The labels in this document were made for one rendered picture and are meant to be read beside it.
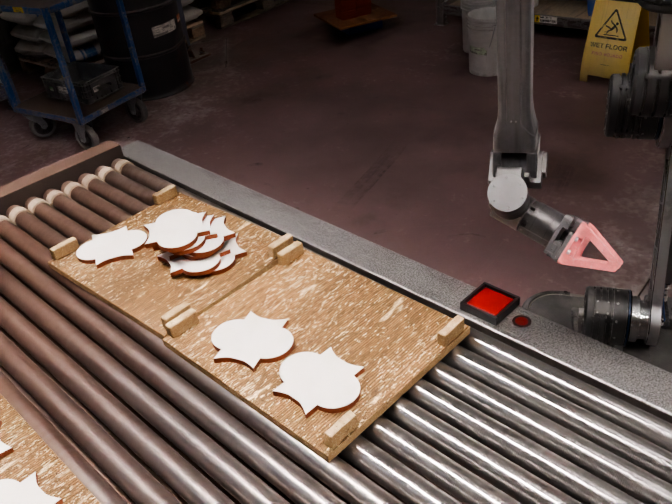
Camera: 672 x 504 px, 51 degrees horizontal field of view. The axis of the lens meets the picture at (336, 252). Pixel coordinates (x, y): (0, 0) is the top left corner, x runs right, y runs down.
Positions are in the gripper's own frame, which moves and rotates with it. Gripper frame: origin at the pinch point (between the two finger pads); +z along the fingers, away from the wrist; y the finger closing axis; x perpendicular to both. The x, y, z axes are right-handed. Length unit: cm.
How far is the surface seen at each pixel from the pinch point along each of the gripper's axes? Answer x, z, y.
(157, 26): -24, -324, -261
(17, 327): -64, -84, 15
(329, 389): -36.9, -24.9, 13.8
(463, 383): -27.4, -9.4, 3.0
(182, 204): -37, -88, -23
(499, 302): -16.4, -13.2, -13.5
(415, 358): -28.4, -17.9, 3.0
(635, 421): -18.1, 14.0, 1.6
